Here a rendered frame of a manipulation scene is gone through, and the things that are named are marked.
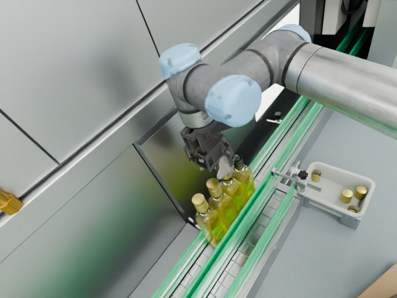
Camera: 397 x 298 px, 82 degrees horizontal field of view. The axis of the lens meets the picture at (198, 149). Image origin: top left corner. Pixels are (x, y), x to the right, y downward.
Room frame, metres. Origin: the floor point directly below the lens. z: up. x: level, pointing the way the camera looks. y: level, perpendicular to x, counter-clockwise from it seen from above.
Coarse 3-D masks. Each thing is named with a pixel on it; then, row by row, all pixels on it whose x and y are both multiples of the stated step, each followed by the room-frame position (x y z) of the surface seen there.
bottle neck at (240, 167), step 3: (237, 156) 0.45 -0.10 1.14; (240, 156) 0.45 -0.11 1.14; (237, 159) 0.45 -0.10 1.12; (240, 159) 0.44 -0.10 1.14; (237, 162) 0.43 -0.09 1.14; (240, 162) 0.43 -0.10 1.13; (234, 165) 0.44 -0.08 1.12; (237, 165) 0.43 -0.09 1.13; (240, 165) 0.43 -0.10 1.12; (243, 165) 0.44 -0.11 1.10; (237, 168) 0.43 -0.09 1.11; (240, 168) 0.43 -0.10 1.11; (243, 168) 0.44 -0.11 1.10
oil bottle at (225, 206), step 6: (222, 192) 0.39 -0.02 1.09; (210, 198) 0.38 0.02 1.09; (222, 198) 0.37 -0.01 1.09; (228, 198) 0.37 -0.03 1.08; (210, 204) 0.37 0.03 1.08; (216, 204) 0.36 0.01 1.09; (222, 204) 0.35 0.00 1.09; (228, 204) 0.36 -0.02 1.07; (222, 210) 0.34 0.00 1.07; (228, 210) 0.35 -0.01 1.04; (234, 210) 0.37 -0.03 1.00; (222, 216) 0.34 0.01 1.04; (228, 216) 0.35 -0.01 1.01; (234, 216) 0.36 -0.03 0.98; (228, 222) 0.35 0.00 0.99; (228, 228) 0.34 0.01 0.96
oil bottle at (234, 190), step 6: (222, 180) 0.43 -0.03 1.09; (234, 180) 0.41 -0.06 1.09; (222, 186) 0.41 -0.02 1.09; (228, 186) 0.40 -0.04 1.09; (234, 186) 0.40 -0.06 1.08; (240, 186) 0.40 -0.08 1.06; (228, 192) 0.39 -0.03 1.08; (234, 192) 0.39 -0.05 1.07; (240, 192) 0.40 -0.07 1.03; (234, 198) 0.38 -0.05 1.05; (240, 198) 0.40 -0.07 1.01; (234, 204) 0.38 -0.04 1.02; (240, 204) 0.39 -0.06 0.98; (240, 210) 0.39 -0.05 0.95
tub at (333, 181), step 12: (312, 168) 0.51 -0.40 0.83; (324, 168) 0.49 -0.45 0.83; (336, 168) 0.46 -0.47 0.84; (324, 180) 0.47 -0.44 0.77; (336, 180) 0.45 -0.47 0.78; (348, 180) 0.42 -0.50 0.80; (360, 180) 0.39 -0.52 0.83; (372, 180) 0.36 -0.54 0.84; (312, 192) 0.44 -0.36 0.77; (324, 192) 0.42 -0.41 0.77; (336, 192) 0.41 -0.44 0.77; (372, 192) 0.33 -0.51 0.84; (324, 204) 0.35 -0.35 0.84; (336, 204) 0.36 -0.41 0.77; (348, 204) 0.35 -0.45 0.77; (360, 204) 0.33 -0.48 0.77
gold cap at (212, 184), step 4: (208, 180) 0.39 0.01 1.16; (212, 180) 0.39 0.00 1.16; (216, 180) 0.38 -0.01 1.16; (208, 184) 0.38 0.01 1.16; (212, 184) 0.37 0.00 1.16; (216, 184) 0.37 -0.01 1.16; (208, 188) 0.37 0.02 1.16; (212, 188) 0.36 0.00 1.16; (216, 188) 0.36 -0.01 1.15; (220, 188) 0.37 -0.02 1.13; (212, 192) 0.37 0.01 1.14; (216, 192) 0.36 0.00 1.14; (220, 192) 0.37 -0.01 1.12; (216, 196) 0.36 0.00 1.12
